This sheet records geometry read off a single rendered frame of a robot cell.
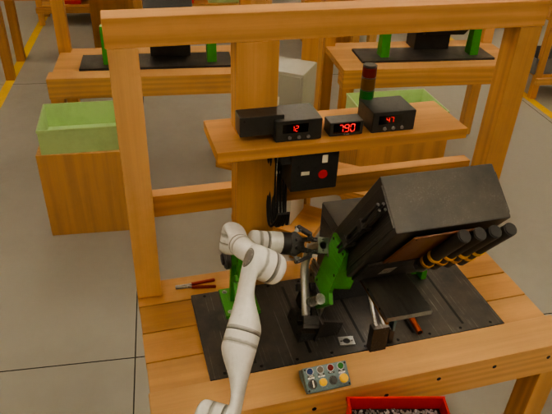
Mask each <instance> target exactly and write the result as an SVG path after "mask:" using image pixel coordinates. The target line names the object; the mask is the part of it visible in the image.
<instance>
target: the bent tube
mask: <svg viewBox="0 0 552 414"><path fill-rule="evenodd" d="M322 239H323V240H322ZM307 248H308V249H312V250H314V249H315V250H317V253H322V254H328V253H329V238H328V237H317V242H316V243H314V244H311V245H309V246H308V247H307ZM310 260H311V259H308V260H305V261H303V262H301V315H311V313H310V307H309V306H308V305H307V304H306V299H307V298H308V297H310V290H309V264H310Z"/></svg>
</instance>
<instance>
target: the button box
mask: <svg viewBox="0 0 552 414"><path fill-rule="evenodd" d="M339 362H342V363H343V368H342V369H339V368H338V363H339ZM328 365H332V366H333V370H328ZM320 366H321V367H323V372H322V373H319V372H318V370H317V368H318V367H319V366H312V367H308V368H304V369H302V370H299V376H300V379H301V382H302V384H303V387H304V389H305V391H306V394H310V393H318V392H322V391H325V390H330V389H337V388H342V387H345V386H349V385H351V380H350V377H349V374H348V370H347V363H346V361H337V362H333V363H329V364H324V365H320ZM308 369H312V370H313V374H312V375H308V374H307V370H308ZM342 373H345V374H347V376H348V381H347V382H346V383H343V382H341V381H340V379H339V376H340V375H341V374H342ZM332 376H335V377H337V379H338V382H337V383H336V384H331V383H330V378H331V377H332ZM323 378H324V379H326V380H327V384H326V385H325V386H321V385H320V380H321V379H323ZM311 380H315V381H316V382H317V386H316V388H314V389H312V388H310V386H309V382H310V381H311Z"/></svg>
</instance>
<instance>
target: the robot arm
mask: <svg viewBox="0 0 552 414"><path fill-rule="evenodd" d="M298 232H302V233H303V234H305V235H307V237H302V236H301V235H300V234H298ZM305 242H317V237H312V232H311V231H309V230H308V229H306V228H304V227H302V226H301V225H297V226H295V230H294V232H277V231H260V230H251V231H250V232H249V233H248V236H247V235H246V231H245V229H244V228H243V226H241V225H240V224H239V223H234V222H228V223H225V224H224V225H223V227H222V231H221V237H220V242H219V249H220V251H221V252H222V253H224V254H225V255H235V256H236V257H237V258H238V259H239V260H242V261H243V262H242V266H241V272H240V278H239V282H238V286H237V294H236V297H235V301H234V304H233V307H232V312H231V314H230V318H229V321H228V325H227V328H226V330H225V334H224V336H223V341H222V346H221V350H222V355H223V361H224V364H225V366H226V369H227V373H228V378H229V383H230V389H231V397H230V403H229V405H228V404H224V403H221V402H215V401H212V400H209V399H205V400H203V401H201V402H200V403H199V405H198V406H197V408H196V410H195V414H241V413H242V405H243V401H244V397H245V393H246V386H247V382H248V379H249V375H250V372H251V367H252V365H253V361H254V359H255V354H256V351H257V347H258V344H259V341H260V335H261V324H260V317H259V314H258V310H257V307H256V303H255V282H256V280H258V281H261V282H262V283H266V284H271V285H272V284H276V283H278V282H279V281H280V280H281V279H282V278H283V276H284V274H285V272H286V268H287V262H286V260H285V258H284V257H283V256H282V255H290V256H293V258H294V260H295V261H294V263H295V264H299V263H301V262H303V261H305V260H308V259H310V258H312V254H317V255H319V254H322V253H317V250H315V249H314V250H312V249H308V248H306V247H305V246H304V243H305ZM301 252H302V253H307V255H306V256H304V257H302V258H301V257H300V256H299V257H298V256H297V255H298V254H300V253H301ZM281 254H282V255H281Z"/></svg>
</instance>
